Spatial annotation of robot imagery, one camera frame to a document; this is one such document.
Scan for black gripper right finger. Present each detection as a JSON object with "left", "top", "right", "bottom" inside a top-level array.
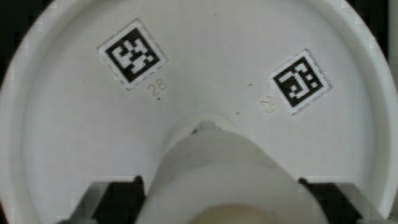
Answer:
[{"left": 298, "top": 178, "right": 387, "bottom": 224}]

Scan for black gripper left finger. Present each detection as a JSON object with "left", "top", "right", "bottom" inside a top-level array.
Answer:
[{"left": 56, "top": 176, "right": 145, "bottom": 224}]

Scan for white cylindrical table leg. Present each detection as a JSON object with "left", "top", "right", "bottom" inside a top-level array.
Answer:
[{"left": 136, "top": 116, "right": 328, "bottom": 224}]

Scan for white round table top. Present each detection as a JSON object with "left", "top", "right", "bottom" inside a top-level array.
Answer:
[{"left": 0, "top": 0, "right": 398, "bottom": 224}]

